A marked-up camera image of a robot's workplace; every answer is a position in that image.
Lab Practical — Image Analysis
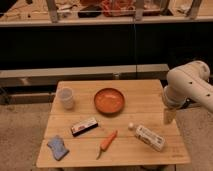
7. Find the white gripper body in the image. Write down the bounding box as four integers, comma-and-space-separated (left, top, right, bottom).
162, 85, 187, 109

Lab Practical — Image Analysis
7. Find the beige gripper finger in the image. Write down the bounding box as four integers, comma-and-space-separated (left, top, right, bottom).
164, 108, 176, 125

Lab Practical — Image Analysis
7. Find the orange ceramic bowl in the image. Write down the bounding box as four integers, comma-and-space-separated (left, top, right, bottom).
94, 88, 125, 115

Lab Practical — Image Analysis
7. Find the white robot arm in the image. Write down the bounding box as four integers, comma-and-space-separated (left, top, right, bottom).
162, 61, 213, 124

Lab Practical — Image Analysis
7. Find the white plastic bottle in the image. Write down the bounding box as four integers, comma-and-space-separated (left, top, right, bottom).
128, 122, 165, 151

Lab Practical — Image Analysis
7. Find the orange toy carrot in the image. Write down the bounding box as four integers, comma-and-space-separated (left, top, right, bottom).
96, 130, 118, 159

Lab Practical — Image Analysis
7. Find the wooden folding table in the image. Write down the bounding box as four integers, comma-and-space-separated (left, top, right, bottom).
36, 80, 190, 168

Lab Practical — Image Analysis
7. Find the black white eraser box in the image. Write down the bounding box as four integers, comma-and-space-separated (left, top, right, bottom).
71, 117, 98, 137

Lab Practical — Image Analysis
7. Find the clear plastic cup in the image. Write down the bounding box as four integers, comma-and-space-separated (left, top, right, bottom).
56, 87, 74, 110

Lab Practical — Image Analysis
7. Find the red object on shelf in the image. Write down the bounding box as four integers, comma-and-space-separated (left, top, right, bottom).
101, 0, 135, 17

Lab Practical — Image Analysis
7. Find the blue sponge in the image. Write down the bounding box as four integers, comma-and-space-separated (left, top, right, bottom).
47, 135, 69, 161

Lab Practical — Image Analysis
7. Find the long metal bench shelf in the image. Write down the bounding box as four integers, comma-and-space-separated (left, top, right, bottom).
0, 64, 169, 87

